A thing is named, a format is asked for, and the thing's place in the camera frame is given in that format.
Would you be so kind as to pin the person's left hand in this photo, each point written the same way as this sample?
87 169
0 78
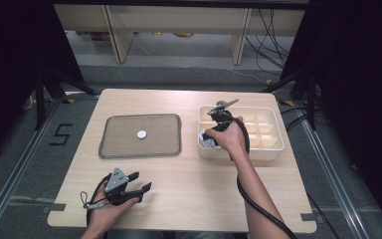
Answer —
104 214

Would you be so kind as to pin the white sock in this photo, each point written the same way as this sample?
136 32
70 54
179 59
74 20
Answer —
203 142

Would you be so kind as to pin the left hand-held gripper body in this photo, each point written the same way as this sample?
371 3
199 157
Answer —
116 181

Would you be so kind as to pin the cream divided storage box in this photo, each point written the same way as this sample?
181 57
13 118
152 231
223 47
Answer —
265 153

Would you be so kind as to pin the yellow round object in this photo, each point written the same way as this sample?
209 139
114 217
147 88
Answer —
183 34

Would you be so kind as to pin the aluminium floor rail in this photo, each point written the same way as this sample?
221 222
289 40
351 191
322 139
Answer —
16 172
331 186

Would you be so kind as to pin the light wooden desk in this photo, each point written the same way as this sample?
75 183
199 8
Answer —
179 20

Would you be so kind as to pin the white round disc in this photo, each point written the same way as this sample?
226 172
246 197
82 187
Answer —
141 134

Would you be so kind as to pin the black metal stand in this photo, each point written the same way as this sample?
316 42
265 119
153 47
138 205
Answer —
40 106
311 106

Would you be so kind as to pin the person's right hand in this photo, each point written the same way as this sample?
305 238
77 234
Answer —
230 139

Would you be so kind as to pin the black curtain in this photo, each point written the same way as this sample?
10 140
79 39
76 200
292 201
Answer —
10 66
361 83

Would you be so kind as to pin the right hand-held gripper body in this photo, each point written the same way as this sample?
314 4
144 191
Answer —
222 119

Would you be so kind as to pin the brown round table hole cover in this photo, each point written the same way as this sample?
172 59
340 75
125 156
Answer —
220 102

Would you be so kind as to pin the grey rectangular tray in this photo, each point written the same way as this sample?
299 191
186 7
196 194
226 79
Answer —
159 146

